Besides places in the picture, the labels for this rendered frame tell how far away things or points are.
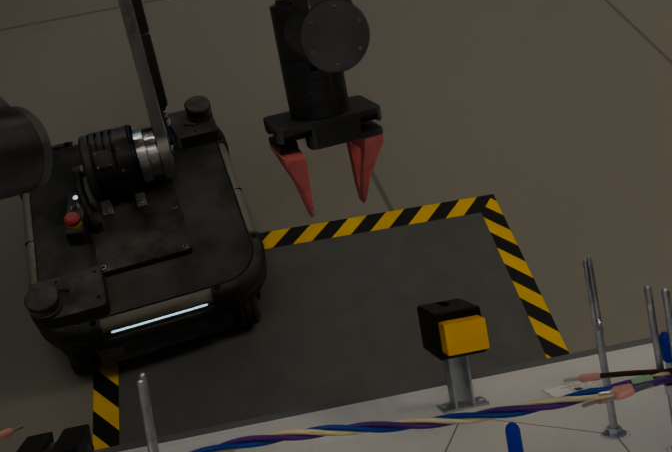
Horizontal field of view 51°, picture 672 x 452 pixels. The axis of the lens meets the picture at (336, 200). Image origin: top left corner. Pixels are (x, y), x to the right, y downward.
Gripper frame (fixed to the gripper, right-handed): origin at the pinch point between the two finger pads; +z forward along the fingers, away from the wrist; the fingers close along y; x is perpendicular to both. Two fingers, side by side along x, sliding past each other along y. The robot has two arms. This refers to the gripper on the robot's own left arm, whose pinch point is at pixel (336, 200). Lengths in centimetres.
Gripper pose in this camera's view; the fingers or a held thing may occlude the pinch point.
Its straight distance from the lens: 70.3
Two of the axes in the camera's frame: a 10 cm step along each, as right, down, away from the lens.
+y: 9.4, -2.5, 2.2
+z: 1.7, 9.2, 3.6
